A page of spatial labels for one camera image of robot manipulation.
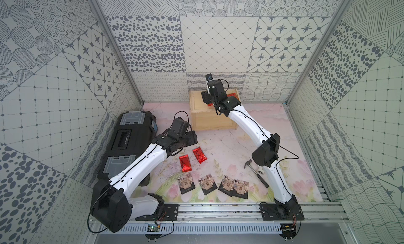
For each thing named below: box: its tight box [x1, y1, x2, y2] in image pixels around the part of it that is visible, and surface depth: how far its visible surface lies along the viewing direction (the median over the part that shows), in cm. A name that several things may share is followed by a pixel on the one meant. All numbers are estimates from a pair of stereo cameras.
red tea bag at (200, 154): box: [192, 146, 208, 164], surface depth 92 cm
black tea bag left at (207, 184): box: [197, 173, 218, 196], surface depth 84 cm
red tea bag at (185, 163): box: [178, 154, 193, 173], surface depth 91 cm
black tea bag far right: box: [231, 178, 249, 200], surface depth 83 cm
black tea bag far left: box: [177, 173, 196, 195], surface depth 85 cm
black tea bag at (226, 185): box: [217, 174, 235, 198], surface depth 83 cm
